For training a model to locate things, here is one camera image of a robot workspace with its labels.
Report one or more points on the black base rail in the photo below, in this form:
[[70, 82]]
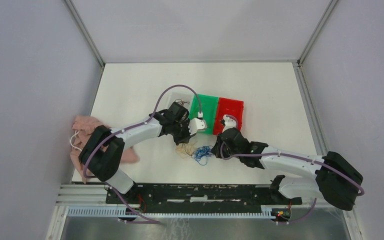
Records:
[[170, 198]]

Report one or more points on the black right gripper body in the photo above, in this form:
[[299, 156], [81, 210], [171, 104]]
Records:
[[218, 153]]

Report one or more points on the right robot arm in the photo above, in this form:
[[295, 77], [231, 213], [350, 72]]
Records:
[[330, 177]]

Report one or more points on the clear plastic bin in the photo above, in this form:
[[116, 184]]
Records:
[[182, 98]]

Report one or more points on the red plastic bin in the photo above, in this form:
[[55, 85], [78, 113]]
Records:
[[227, 106]]

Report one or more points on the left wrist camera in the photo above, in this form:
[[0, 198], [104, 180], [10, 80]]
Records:
[[197, 125]]

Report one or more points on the pink cloth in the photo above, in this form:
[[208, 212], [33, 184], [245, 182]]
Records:
[[83, 127]]

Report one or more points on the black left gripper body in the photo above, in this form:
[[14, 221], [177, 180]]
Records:
[[181, 131]]

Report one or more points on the green plastic bin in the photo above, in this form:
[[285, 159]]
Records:
[[209, 108]]

